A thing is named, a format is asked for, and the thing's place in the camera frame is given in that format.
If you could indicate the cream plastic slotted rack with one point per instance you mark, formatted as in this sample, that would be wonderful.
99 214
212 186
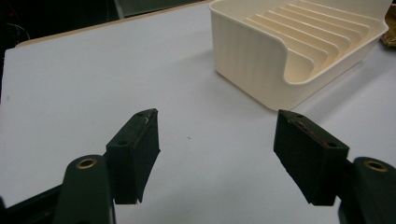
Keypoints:
249 53

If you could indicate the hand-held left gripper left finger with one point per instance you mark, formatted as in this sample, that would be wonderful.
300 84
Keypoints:
132 158

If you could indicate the brown crumpled object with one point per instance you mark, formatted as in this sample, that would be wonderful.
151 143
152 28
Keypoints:
390 31

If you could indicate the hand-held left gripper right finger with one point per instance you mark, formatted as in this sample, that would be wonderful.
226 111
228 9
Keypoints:
311 161

